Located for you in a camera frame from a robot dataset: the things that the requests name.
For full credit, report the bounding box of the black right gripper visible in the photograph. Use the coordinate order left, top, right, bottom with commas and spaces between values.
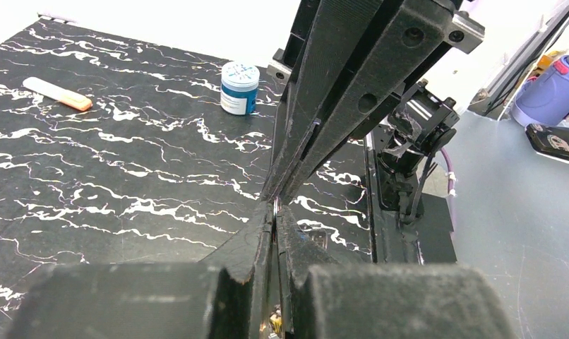
267, 1, 485, 204

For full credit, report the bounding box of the orange white marker pen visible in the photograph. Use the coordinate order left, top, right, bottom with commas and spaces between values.
23, 77, 93, 112

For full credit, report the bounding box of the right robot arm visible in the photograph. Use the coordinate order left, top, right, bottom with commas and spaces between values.
261, 1, 485, 263

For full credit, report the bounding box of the purple spray bottle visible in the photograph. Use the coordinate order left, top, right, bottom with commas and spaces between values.
510, 55, 569, 126

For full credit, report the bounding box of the blue white round jar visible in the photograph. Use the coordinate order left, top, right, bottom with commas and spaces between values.
220, 61, 260, 116

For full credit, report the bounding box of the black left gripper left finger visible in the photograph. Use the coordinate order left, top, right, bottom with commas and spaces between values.
6, 202, 273, 338

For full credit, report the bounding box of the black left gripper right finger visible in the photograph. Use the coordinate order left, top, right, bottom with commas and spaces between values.
277, 207, 514, 338

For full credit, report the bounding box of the yellow key tag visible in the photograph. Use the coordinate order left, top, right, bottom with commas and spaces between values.
269, 310, 282, 338

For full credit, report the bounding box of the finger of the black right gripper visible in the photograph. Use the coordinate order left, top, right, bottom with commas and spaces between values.
261, 1, 381, 201

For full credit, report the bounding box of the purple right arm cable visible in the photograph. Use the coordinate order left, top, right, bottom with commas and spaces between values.
439, 147, 458, 225

